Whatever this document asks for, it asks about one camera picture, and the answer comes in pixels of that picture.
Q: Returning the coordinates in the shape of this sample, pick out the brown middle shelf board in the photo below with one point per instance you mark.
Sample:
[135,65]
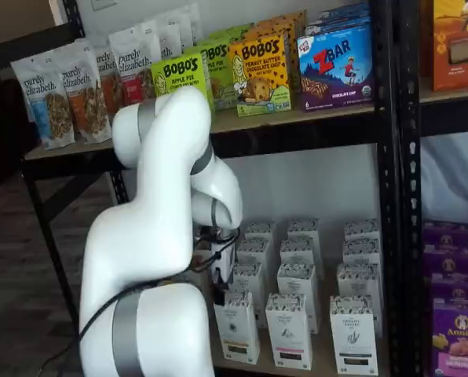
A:
[316,118]

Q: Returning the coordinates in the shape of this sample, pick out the yellow Bobo's peanut butter box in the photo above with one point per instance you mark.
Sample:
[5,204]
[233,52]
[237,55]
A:
[257,78]
[302,47]
[293,59]

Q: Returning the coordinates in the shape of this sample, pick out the white plastic sheet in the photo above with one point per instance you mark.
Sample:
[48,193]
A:
[454,176]

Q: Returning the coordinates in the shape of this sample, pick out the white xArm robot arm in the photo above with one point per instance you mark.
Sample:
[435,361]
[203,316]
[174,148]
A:
[159,196]

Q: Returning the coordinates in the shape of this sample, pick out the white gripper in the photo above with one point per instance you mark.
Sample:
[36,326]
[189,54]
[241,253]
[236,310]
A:
[223,261]

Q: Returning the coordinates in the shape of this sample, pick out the white purely elizabeth bag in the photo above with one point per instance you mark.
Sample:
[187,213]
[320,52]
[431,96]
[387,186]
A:
[190,23]
[169,39]
[151,27]

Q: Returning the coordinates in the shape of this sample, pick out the black metal shelving rack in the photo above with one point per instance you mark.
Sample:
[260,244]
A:
[410,118]
[387,196]

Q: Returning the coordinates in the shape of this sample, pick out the purple Annie's box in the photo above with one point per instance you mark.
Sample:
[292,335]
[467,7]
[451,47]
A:
[446,235]
[448,259]
[458,341]
[458,286]

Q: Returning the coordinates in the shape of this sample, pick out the white box yellow strip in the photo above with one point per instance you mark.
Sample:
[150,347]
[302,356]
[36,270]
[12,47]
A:
[238,330]

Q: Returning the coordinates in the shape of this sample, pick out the purely elizabeth bag red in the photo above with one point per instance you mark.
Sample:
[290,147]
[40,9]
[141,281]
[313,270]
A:
[134,66]

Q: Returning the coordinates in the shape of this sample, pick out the green Bobo's apple pie box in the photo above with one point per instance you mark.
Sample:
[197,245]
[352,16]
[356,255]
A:
[179,70]
[220,78]
[234,33]

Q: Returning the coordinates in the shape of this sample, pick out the white box dark strip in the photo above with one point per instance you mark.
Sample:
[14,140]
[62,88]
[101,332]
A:
[353,337]

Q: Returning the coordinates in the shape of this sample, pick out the dark wrist camera mount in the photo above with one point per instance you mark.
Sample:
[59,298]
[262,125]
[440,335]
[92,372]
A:
[204,251]

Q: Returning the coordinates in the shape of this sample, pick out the white organic pantry box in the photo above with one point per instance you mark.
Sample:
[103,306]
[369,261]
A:
[297,279]
[249,282]
[302,228]
[298,251]
[355,279]
[253,251]
[259,229]
[359,229]
[359,251]

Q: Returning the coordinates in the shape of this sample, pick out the white box pink strip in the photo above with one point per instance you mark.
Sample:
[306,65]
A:
[289,334]

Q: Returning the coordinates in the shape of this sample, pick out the orange snack box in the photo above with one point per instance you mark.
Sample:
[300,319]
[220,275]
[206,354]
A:
[458,47]

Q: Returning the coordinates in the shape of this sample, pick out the purely elizabeth bag orange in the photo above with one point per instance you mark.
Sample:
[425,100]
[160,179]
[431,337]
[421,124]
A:
[85,98]
[106,78]

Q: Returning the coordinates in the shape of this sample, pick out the blue Zbar box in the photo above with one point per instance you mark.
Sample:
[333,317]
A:
[336,70]
[344,9]
[336,25]

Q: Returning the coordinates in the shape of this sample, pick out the purely elizabeth bag blue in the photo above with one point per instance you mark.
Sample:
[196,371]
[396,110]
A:
[41,102]

